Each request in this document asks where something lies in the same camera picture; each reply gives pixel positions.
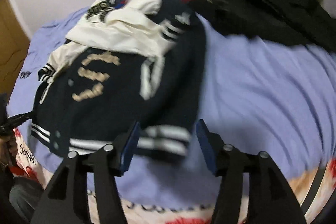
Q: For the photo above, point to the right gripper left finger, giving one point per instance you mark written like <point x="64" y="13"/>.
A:
<point x="65" y="199"/>

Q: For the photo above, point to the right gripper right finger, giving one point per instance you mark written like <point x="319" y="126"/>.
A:
<point x="271" y="199"/>

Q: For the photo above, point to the navy white varsity jacket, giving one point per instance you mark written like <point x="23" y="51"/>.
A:
<point x="124" y="61"/>

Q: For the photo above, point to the left forearm dark sleeve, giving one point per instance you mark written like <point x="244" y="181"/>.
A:
<point x="19" y="197"/>

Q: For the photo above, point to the pile of black clothes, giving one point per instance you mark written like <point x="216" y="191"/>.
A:
<point x="288" y="22"/>

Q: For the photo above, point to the person's left hand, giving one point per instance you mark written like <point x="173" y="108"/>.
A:
<point x="9" y="150"/>

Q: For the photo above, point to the floral blanket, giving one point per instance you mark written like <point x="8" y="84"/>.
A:
<point x="313" y="189"/>

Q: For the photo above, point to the wooden door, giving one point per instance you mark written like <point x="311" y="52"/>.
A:
<point x="14" y="45"/>

